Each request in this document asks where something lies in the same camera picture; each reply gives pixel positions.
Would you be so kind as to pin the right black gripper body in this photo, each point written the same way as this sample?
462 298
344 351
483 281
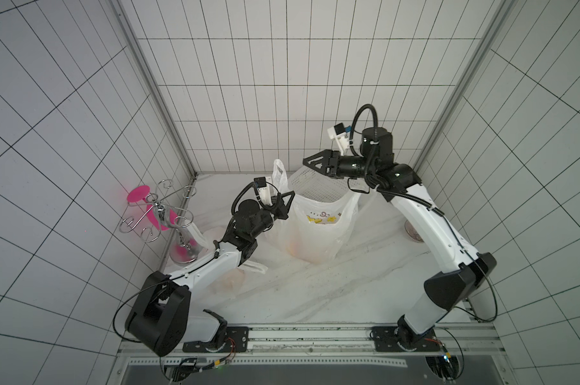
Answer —
332 164

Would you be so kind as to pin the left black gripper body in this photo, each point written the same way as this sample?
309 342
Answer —
274 209

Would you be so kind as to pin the white bag cartoon print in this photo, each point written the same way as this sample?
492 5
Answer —
315 231

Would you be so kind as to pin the white perforated plastic basket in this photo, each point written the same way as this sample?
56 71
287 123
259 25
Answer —
314 186

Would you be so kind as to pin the white bag red lettering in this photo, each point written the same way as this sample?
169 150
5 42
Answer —
223 268

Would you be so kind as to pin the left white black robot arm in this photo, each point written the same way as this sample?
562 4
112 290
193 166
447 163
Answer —
160 317

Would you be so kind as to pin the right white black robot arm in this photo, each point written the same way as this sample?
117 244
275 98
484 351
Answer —
463 268

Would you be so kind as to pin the pink wine glass lower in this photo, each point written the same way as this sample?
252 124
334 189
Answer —
161 216

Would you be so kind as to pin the pink wine glass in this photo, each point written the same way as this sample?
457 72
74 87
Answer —
138 194
161 216

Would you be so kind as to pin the pink wine glass upper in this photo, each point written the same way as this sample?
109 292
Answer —
138 194

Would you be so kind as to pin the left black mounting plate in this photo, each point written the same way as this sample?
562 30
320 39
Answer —
229 339

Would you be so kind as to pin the black mounting plate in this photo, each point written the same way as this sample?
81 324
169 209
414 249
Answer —
390 339
229 339

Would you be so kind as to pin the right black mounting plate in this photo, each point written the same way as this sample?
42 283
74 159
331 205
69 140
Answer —
390 339

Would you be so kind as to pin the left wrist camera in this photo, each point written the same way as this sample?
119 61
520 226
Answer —
264 190

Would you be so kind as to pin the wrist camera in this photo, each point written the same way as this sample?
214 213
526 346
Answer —
339 134
264 190

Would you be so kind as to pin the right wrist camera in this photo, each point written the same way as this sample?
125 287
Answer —
339 134

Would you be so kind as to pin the chrome wire glass rack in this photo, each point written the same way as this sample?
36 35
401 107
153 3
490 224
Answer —
189 243

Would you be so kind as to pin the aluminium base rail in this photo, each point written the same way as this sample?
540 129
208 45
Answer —
339 353

